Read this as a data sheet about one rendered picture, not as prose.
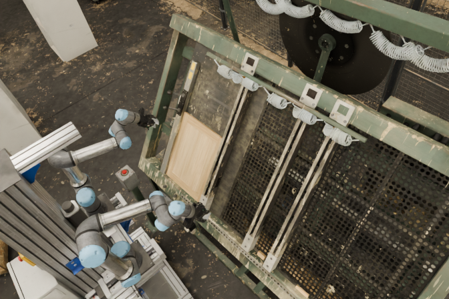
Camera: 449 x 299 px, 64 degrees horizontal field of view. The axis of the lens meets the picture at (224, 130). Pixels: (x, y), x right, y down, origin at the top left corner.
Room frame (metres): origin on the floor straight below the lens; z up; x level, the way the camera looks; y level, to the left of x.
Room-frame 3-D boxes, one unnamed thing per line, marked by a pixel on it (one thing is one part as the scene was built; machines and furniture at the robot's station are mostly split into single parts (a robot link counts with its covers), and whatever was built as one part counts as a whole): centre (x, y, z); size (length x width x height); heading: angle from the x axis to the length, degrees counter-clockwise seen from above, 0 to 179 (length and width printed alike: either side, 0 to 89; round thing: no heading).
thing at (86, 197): (1.38, 1.00, 1.20); 0.13 x 0.12 x 0.14; 22
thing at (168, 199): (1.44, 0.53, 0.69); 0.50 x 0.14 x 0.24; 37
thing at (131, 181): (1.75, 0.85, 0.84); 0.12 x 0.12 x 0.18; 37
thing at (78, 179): (1.50, 1.05, 1.41); 0.15 x 0.12 x 0.55; 22
